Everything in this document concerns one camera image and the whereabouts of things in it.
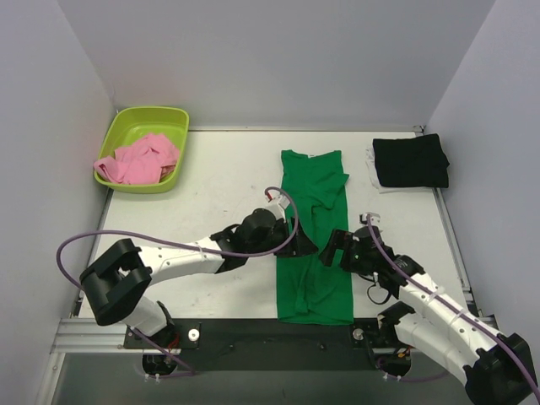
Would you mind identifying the green t shirt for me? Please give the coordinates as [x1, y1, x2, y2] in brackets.
[277, 150, 354, 325]

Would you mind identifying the white t shirt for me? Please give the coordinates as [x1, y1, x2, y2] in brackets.
[365, 146, 429, 194]

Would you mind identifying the black t shirt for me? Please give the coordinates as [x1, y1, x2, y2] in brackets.
[372, 133, 450, 188]

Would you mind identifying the green plastic basin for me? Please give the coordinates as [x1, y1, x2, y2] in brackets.
[94, 106, 189, 194]

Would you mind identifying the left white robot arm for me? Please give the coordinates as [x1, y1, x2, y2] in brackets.
[79, 208, 318, 348]

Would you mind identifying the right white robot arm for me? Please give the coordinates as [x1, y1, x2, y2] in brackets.
[319, 225, 539, 404]

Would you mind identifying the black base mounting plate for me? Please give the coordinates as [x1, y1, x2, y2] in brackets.
[122, 318, 427, 372]

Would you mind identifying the pink t shirt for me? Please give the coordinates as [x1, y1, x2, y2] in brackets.
[94, 133, 180, 185]

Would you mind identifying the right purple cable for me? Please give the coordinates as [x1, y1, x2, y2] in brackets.
[365, 213, 540, 405]

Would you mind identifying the purple cable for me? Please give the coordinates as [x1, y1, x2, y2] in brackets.
[56, 186, 300, 377]
[365, 213, 540, 405]

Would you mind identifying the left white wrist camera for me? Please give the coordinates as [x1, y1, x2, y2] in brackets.
[263, 194, 290, 220]

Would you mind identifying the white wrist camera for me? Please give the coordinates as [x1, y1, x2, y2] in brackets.
[263, 194, 290, 220]
[359, 212, 381, 229]

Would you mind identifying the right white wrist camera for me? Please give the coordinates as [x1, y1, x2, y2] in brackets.
[359, 212, 381, 229]

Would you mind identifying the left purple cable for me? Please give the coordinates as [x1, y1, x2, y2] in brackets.
[56, 186, 300, 377]

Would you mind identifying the aluminium frame rail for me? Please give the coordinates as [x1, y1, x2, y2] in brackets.
[51, 318, 144, 354]

